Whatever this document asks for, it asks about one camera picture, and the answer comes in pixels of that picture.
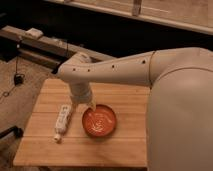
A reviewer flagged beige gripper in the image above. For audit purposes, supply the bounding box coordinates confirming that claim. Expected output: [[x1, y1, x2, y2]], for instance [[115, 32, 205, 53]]
[[69, 83, 96, 112]]

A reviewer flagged white plastic bottle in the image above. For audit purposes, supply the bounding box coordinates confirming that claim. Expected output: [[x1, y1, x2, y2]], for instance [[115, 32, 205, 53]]
[[54, 105, 72, 143]]

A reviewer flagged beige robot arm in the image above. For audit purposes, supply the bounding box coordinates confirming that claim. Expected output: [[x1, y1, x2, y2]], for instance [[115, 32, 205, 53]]
[[57, 47, 213, 171]]

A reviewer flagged orange ceramic bowl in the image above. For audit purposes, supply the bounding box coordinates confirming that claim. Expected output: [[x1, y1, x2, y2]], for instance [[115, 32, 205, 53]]
[[82, 104, 117, 137]]

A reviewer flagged black caster leg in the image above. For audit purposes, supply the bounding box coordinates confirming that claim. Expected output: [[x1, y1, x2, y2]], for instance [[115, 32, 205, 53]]
[[0, 126, 23, 139]]

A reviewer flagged white box on beam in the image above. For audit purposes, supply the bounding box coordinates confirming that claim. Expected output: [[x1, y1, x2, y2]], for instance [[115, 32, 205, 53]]
[[26, 28, 43, 38]]

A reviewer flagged wooden shelf ledge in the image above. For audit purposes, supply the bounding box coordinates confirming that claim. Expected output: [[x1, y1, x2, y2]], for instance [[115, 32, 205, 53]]
[[45, 0, 213, 36]]

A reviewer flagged black cable with plug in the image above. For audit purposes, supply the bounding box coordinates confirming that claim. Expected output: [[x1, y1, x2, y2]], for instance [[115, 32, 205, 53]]
[[0, 35, 26, 98]]

